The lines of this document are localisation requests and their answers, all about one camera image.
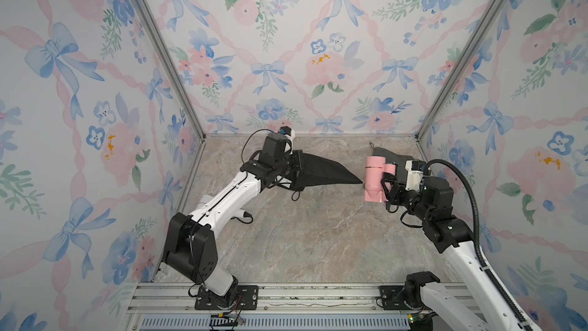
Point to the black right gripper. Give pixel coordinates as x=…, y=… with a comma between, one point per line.
x=395, y=188

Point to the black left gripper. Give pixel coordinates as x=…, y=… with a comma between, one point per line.
x=298, y=158

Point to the plain black drawstring pouch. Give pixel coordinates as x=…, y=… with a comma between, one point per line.
x=310, y=170

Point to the pink folding hair dryer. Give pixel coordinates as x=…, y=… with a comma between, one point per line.
x=375, y=168

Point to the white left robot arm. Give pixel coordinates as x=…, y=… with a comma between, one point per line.
x=190, y=245

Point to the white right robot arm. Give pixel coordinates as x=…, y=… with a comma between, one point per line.
x=432, y=203

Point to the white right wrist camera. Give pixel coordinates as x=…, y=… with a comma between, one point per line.
x=415, y=173

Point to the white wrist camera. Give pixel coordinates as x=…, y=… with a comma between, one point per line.
x=415, y=173
x=287, y=132

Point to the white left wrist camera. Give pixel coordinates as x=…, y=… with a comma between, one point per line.
x=287, y=132

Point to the grey fabric drawstring pouch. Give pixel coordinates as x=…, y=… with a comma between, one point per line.
x=393, y=158

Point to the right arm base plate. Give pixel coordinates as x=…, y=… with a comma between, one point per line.
x=392, y=297

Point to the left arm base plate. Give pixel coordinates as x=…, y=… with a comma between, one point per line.
x=240, y=297

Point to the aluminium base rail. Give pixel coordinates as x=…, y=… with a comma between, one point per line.
x=284, y=306

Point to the aluminium corner post right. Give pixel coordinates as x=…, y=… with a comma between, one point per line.
x=473, y=44

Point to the aluminium corner post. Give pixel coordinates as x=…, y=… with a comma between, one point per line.
x=473, y=44
x=158, y=42

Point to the aluminium corner post left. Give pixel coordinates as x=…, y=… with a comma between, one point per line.
x=158, y=42

